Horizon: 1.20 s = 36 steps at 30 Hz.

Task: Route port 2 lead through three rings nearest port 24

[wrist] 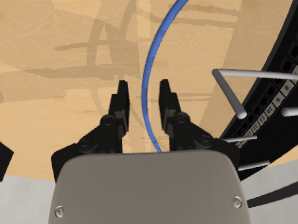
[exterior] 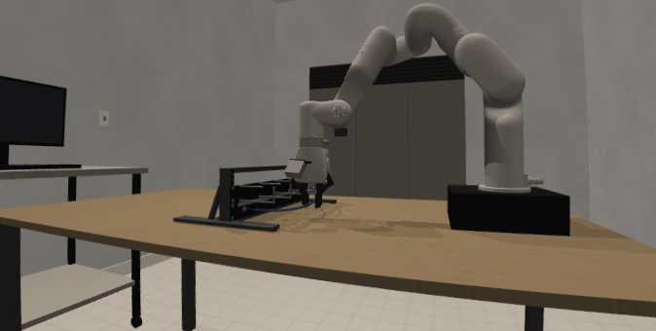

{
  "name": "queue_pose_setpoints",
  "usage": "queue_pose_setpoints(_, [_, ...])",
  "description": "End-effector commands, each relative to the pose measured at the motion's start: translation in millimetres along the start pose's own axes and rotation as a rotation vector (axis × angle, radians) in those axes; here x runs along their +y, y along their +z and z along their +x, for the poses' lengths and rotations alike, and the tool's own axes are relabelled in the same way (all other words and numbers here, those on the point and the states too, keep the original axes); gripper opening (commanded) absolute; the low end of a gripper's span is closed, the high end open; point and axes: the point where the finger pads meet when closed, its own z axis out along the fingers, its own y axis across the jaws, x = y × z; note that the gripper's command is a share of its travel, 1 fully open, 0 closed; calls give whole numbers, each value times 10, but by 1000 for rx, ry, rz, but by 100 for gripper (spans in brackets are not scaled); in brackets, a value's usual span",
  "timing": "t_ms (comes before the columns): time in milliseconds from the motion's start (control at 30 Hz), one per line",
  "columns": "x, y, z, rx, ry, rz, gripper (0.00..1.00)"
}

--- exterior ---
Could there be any black metal rack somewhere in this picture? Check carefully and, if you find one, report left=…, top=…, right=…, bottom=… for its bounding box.
left=173, top=165, right=302, bottom=232

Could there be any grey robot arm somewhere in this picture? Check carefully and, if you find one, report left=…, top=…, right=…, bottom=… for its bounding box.
left=299, top=3, right=544, bottom=193

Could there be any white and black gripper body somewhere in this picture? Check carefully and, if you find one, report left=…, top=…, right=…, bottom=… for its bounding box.
left=294, top=147, right=331, bottom=183

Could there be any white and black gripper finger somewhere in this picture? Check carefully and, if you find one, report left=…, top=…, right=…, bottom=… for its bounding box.
left=314, top=174, right=334, bottom=208
left=291, top=178, right=310, bottom=205

